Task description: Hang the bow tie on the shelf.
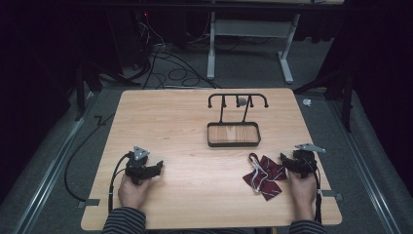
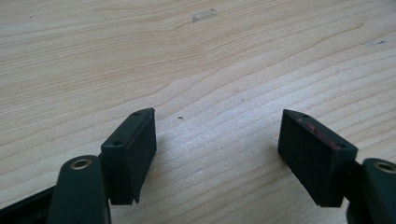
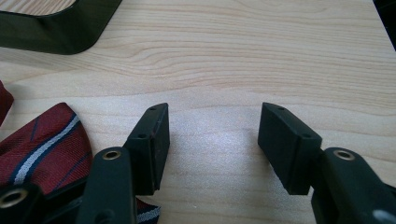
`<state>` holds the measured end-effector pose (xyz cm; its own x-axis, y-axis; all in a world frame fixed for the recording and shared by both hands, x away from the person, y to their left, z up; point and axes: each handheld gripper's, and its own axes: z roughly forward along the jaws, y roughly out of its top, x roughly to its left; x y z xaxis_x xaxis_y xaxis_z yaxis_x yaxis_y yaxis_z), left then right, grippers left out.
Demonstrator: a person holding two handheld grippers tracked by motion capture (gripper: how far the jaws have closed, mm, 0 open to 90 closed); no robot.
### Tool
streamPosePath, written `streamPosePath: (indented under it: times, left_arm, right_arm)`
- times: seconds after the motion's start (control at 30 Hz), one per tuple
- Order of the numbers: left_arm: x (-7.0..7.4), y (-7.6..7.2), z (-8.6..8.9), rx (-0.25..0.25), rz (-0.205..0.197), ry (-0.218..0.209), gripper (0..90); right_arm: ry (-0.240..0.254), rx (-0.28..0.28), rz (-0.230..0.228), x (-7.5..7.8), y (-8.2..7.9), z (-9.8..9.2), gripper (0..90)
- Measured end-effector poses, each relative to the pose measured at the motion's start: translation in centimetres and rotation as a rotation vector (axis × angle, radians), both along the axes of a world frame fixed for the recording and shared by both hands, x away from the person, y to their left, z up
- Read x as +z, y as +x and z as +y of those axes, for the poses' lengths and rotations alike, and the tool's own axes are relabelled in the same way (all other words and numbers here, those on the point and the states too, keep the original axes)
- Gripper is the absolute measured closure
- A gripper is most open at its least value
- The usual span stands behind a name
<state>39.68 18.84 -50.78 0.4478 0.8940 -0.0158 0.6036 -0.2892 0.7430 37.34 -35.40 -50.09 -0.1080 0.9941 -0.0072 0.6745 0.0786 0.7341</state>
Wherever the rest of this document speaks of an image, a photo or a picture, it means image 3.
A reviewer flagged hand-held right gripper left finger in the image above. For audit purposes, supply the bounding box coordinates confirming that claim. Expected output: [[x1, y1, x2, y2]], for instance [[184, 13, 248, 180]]
[[76, 102, 171, 224]]

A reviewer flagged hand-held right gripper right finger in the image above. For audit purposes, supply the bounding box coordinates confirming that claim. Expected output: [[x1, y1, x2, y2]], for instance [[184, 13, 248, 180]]
[[257, 102, 396, 224]]

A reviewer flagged red striped necktie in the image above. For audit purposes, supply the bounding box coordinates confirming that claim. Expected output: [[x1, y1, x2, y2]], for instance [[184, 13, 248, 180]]
[[0, 79, 162, 224]]

